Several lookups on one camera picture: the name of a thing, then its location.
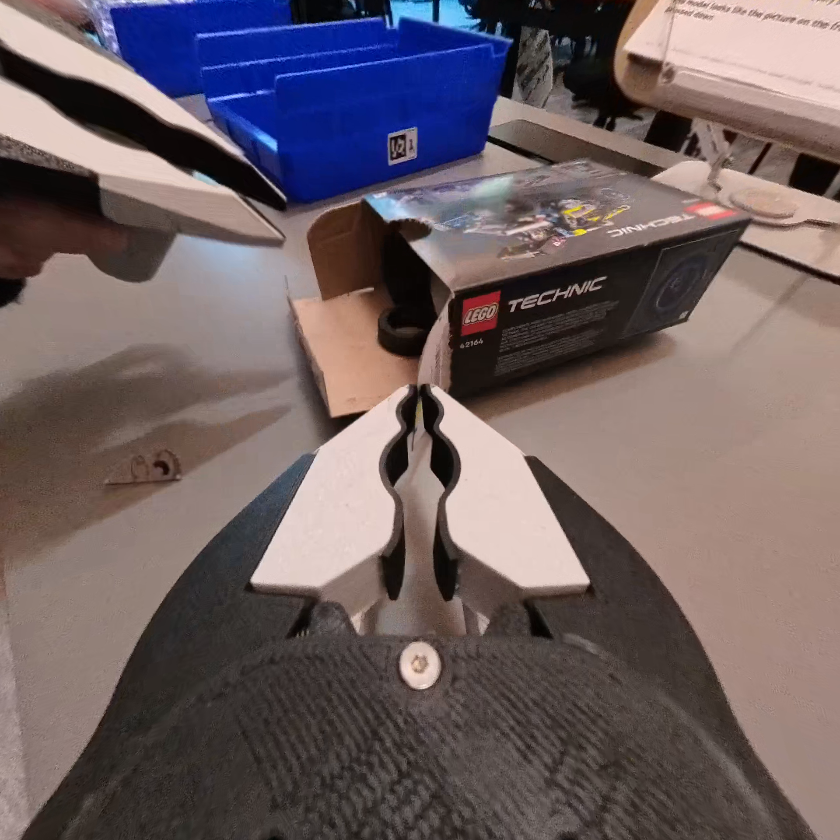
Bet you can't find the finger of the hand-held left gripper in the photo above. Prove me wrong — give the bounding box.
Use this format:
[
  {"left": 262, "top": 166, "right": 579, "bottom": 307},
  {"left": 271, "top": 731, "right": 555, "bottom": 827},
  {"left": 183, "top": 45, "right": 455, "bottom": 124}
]
[
  {"left": 0, "top": 0, "right": 288, "bottom": 212},
  {"left": 0, "top": 77, "right": 287, "bottom": 284}
]

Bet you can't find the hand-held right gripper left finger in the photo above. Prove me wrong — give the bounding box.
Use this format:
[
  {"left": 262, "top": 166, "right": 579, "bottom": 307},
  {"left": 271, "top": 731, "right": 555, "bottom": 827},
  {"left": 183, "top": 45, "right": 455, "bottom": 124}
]
[{"left": 251, "top": 382, "right": 422, "bottom": 634}]

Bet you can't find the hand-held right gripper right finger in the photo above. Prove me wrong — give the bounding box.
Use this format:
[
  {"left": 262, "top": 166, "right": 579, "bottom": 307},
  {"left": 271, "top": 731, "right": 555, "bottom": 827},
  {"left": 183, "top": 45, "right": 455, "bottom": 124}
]
[{"left": 422, "top": 385, "right": 590, "bottom": 634}]

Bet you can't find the dark printed lego box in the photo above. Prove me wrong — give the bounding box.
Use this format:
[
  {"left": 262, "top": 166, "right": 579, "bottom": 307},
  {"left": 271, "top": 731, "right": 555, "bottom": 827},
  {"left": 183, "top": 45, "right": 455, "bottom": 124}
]
[{"left": 285, "top": 159, "right": 753, "bottom": 419}]

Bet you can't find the small grey lego piece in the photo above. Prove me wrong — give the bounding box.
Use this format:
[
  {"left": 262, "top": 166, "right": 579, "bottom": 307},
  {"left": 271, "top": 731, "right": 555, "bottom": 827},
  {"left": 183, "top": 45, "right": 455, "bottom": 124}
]
[{"left": 104, "top": 449, "right": 184, "bottom": 487}]

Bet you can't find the person's left hand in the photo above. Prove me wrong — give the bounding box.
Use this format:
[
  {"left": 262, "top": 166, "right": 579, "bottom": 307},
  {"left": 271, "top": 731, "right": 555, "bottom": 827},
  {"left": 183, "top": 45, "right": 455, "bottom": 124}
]
[{"left": 0, "top": 199, "right": 130, "bottom": 281}]

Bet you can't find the plain blue plastic bin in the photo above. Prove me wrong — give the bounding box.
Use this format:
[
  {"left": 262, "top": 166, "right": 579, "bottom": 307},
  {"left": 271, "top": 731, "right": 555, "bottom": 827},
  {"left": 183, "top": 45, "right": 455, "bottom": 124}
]
[{"left": 108, "top": 0, "right": 294, "bottom": 99}]

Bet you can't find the black rubber toy tyre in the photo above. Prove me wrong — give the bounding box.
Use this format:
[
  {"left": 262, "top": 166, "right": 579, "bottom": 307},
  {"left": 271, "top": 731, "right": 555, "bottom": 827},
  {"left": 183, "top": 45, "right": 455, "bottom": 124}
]
[{"left": 377, "top": 304, "right": 435, "bottom": 359}]

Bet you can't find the blue plastic bin with tag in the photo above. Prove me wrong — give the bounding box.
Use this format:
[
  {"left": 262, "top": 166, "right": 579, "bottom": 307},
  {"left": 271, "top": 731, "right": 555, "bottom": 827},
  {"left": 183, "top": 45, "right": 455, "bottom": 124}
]
[{"left": 196, "top": 17, "right": 514, "bottom": 204}]

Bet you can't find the white patterned card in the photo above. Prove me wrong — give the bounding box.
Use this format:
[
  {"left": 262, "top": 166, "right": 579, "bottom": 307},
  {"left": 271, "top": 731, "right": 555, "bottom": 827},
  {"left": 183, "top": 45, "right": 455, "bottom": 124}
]
[{"left": 517, "top": 25, "right": 553, "bottom": 110}]

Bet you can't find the instruction sheet on tan board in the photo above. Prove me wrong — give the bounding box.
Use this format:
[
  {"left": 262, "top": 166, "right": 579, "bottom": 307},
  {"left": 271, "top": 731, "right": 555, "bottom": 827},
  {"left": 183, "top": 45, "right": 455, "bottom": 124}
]
[{"left": 619, "top": 0, "right": 840, "bottom": 161}]

